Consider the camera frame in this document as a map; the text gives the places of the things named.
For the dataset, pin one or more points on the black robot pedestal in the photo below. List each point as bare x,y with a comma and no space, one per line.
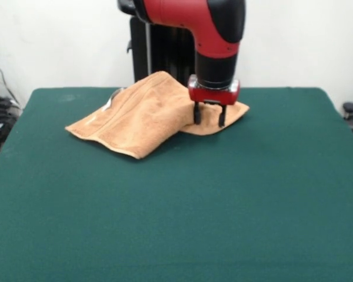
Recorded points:
164,53

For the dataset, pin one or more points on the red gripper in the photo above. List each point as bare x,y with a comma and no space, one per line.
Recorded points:
213,95

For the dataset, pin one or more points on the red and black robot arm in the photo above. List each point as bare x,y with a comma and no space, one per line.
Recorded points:
200,23

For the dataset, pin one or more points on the dark green table cloth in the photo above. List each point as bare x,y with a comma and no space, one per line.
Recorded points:
106,220

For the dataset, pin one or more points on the tan terry towel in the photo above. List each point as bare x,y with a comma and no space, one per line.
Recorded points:
141,123

